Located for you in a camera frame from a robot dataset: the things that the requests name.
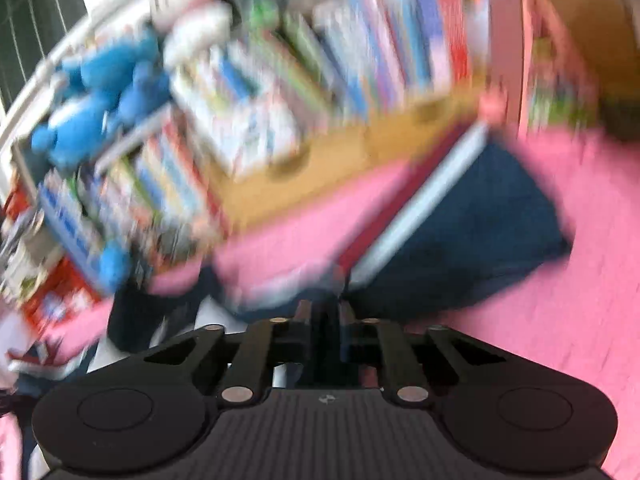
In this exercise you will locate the wooden drawer organizer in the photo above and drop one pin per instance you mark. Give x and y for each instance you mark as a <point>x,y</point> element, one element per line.
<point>340,160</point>

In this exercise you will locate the blue hanging plush ball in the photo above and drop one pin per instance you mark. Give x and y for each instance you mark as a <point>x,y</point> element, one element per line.
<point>114,267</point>

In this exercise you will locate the stack of papers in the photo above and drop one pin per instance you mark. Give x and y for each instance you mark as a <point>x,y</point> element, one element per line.
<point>25,260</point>

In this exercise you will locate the green round object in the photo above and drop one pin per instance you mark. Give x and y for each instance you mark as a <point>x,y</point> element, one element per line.
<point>262,12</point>

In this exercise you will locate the pink white rabbit plush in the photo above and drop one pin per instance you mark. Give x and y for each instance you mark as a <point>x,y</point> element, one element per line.
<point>190,15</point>

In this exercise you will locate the pink blanket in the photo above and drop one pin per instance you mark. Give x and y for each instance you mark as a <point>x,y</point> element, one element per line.
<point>575,335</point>

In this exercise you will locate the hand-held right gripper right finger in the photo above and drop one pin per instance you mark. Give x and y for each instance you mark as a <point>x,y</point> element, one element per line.
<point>395,360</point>

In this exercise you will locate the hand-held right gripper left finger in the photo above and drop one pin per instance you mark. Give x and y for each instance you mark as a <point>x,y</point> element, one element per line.
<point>250,360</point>

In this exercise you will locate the colourful illustrated book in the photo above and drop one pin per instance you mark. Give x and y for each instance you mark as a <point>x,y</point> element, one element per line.
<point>250,135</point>

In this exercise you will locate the pink miniature house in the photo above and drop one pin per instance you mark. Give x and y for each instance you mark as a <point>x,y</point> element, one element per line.
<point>545,60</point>

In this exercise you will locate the white navy red striped jacket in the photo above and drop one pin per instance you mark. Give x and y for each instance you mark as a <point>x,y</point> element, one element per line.
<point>475,220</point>

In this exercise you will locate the cardboard box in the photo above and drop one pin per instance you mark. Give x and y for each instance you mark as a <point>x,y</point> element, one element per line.
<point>605,20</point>

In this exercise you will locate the row of books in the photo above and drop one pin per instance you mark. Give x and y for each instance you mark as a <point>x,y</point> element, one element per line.
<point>380,35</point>

